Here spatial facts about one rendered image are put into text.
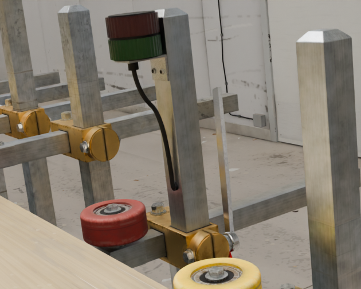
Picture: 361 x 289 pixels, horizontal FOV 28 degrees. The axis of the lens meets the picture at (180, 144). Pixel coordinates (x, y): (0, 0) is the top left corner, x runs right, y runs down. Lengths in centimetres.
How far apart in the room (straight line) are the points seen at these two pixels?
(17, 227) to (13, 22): 49
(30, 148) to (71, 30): 18
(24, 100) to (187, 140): 50
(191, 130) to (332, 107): 26
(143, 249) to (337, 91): 36
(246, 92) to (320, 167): 441
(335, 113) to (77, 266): 30
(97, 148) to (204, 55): 438
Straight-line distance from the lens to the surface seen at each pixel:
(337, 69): 64
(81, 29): 105
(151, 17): 80
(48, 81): 190
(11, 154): 107
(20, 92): 129
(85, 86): 106
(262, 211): 100
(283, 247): 312
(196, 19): 541
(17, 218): 93
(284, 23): 467
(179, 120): 84
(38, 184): 132
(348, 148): 66
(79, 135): 106
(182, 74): 84
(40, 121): 128
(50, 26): 777
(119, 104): 142
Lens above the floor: 118
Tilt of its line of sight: 13 degrees down
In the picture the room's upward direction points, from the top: 6 degrees counter-clockwise
